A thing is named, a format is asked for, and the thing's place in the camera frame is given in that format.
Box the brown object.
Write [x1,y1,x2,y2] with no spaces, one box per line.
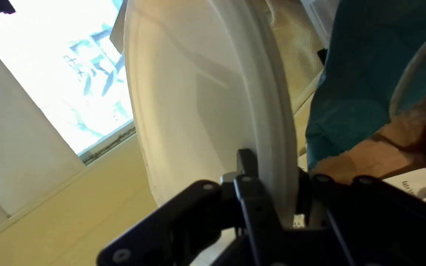
[311,116,426,184]

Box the teal cloth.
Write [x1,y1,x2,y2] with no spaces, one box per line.
[305,0,426,168]

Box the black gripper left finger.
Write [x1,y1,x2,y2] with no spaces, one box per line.
[97,147,293,266]

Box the window showing tree branches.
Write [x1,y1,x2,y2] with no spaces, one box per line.
[0,0,138,164]

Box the white round plate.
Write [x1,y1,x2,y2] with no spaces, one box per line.
[123,0,299,227]

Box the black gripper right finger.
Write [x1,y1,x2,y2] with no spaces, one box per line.
[292,167,426,266]

